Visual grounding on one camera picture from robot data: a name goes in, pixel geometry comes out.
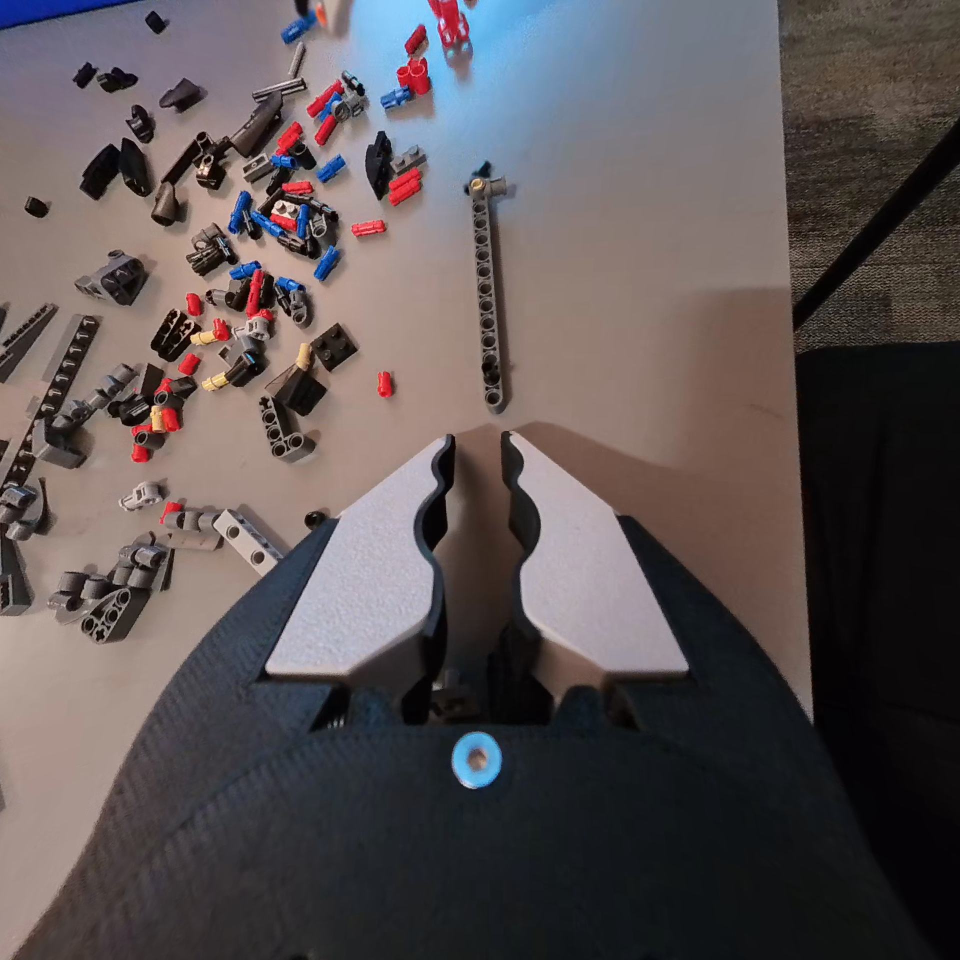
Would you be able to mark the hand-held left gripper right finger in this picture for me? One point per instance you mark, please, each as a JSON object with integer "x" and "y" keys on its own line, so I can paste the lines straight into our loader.
{"x": 592, "y": 585}

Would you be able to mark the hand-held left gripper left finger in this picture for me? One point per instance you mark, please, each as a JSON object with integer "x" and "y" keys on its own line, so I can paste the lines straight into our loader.
{"x": 352, "y": 585}

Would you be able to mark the long grey lego beam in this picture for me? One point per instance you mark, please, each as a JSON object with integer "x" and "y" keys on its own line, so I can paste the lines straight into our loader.
{"x": 489, "y": 300}

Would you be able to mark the pile of lego pieces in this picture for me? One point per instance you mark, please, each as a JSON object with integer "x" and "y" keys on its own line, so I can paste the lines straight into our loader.
{"x": 326, "y": 264}

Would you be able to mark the pale grey lego beam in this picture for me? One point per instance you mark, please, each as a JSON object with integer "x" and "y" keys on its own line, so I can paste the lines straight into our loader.
{"x": 247, "y": 541}

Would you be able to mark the person's black pants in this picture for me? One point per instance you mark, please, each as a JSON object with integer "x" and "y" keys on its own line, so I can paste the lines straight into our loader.
{"x": 877, "y": 562}

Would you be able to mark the black metal bar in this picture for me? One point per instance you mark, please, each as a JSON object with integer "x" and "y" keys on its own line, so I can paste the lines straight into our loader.
{"x": 877, "y": 229}

